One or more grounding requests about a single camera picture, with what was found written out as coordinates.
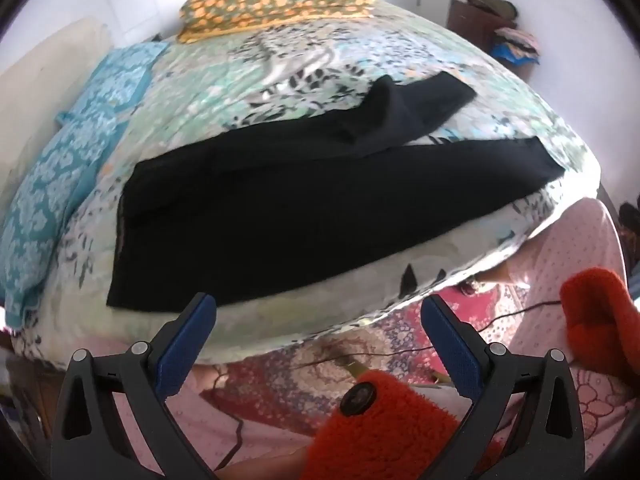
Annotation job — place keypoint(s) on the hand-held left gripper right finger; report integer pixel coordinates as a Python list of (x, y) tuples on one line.
[(455, 350)]

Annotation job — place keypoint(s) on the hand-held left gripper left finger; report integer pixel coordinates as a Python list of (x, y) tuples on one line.
[(185, 345)]

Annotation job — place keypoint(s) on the black pants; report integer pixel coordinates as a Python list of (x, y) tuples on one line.
[(300, 210)]

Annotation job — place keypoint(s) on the red patterned carpet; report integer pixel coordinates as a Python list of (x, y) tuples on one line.
[(280, 385)]

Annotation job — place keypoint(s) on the orange fuzzy jacket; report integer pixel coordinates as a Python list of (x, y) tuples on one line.
[(390, 435)]

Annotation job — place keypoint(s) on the blue floral pillow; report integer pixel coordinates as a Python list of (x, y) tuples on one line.
[(50, 170)]

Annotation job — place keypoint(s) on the floral bedspread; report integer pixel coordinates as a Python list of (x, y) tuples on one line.
[(200, 75)]

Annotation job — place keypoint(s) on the blue cloth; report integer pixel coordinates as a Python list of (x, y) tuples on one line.
[(505, 55)]

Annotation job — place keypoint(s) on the beige headboard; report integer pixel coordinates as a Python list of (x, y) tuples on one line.
[(40, 75)]

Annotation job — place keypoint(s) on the pile of folded clothes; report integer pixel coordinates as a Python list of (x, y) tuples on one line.
[(515, 37)]

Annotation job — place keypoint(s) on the brown wooden cabinet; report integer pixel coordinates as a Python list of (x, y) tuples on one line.
[(470, 22)]

